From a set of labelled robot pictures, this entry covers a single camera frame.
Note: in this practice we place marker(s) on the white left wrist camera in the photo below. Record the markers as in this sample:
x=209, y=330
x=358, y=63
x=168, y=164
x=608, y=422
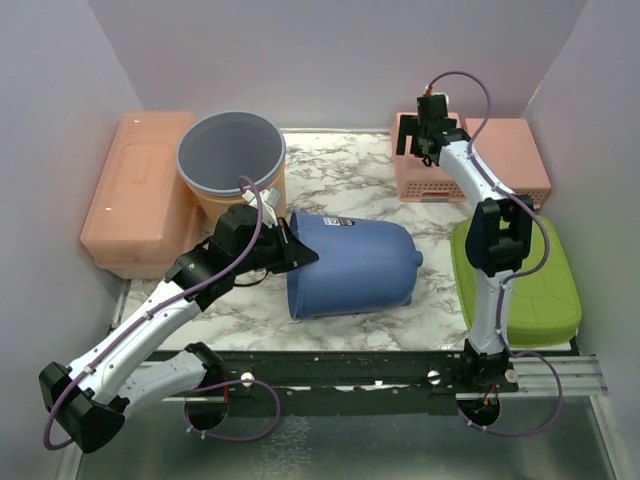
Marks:
x=269, y=200

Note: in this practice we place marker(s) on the orange plastic bucket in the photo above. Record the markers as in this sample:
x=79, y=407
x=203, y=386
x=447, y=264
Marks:
x=215, y=182

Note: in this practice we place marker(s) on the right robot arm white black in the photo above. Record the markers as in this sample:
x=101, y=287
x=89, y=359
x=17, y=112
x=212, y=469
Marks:
x=498, y=239

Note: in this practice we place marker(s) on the black metal base rail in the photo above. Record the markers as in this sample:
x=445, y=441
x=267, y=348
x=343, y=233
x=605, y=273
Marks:
x=315, y=383

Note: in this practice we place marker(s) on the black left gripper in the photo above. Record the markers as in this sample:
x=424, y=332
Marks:
x=293, y=253

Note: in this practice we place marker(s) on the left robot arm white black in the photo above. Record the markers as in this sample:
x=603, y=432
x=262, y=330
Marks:
x=92, y=397

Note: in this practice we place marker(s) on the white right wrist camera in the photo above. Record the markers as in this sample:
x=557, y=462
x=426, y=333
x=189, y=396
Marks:
x=436, y=96

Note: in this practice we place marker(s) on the translucent pink storage box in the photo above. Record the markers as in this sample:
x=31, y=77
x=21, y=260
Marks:
x=143, y=215

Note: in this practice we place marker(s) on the pink perforated basket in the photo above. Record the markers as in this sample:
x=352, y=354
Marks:
x=416, y=182
x=507, y=147

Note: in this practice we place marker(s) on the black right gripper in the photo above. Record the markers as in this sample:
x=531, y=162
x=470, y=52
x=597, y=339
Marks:
x=408, y=126

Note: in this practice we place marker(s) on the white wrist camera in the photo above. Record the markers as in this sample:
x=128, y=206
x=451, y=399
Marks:
x=436, y=96
x=269, y=200

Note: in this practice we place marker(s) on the light blue plastic bucket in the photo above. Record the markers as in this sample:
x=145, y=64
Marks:
x=220, y=149

